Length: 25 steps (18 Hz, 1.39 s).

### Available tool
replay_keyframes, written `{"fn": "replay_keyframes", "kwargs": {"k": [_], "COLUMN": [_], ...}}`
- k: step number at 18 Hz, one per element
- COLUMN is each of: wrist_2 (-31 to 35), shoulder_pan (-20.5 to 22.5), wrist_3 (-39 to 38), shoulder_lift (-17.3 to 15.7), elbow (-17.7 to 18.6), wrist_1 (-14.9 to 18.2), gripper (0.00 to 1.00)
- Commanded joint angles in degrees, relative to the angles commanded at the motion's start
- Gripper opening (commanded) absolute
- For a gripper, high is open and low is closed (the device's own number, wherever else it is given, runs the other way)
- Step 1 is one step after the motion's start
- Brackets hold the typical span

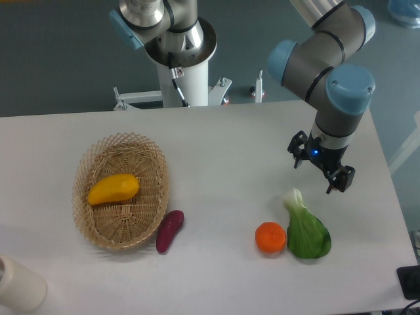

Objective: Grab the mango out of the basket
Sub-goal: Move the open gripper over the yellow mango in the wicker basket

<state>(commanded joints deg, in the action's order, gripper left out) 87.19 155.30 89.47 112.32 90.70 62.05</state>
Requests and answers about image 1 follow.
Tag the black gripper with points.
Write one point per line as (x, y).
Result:
(328, 160)

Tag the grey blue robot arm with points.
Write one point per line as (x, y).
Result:
(316, 71)

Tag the woven wicker basket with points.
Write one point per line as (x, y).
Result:
(129, 223)

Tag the yellow mango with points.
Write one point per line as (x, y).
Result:
(114, 188)

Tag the green bok choy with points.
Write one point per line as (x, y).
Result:
(307, 237)

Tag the orange tangerine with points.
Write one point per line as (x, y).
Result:
(270, 237)

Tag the black device at edge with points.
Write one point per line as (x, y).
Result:
(408, 277)

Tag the purple sweet potato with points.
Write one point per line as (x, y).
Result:
(168, 229)

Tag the blue object top right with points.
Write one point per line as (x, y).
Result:
(405, 12)

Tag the white frame right edge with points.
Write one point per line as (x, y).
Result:
(406, 148)

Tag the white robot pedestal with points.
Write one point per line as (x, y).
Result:
(182, 63)

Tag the cream cylinder post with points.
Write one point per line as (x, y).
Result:
(22, 289)

